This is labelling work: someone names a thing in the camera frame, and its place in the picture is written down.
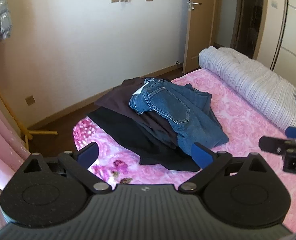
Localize wooden door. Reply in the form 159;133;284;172
182;0;217;74

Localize silver door handle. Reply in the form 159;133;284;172
187;0;202;11

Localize pink floral blanket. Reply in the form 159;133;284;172
73;69;296;233

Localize blue denim jeans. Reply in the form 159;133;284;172
129;77;230;155

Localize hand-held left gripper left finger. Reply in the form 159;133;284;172
18;142;112;194

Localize dark brown garment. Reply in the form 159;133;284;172
94;77;183;150

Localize striped rolled quilt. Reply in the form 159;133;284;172
198;46;296;137

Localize white sliding wardrobe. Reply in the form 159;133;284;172
271;0;296;90

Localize black garment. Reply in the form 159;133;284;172
87;107;201;172

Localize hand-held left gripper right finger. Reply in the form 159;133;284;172
178;142;272;193

